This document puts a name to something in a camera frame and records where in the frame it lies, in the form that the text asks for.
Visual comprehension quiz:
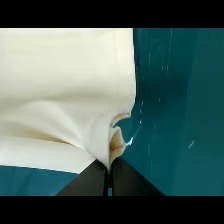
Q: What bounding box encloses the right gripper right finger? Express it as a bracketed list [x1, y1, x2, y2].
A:
[111, 156, 165, 197]

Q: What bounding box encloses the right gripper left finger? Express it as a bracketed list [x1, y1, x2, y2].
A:
[55, 158, 109, 197]

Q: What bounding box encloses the cream garment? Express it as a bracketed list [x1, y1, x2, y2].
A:
[0, 28, 138, 175]

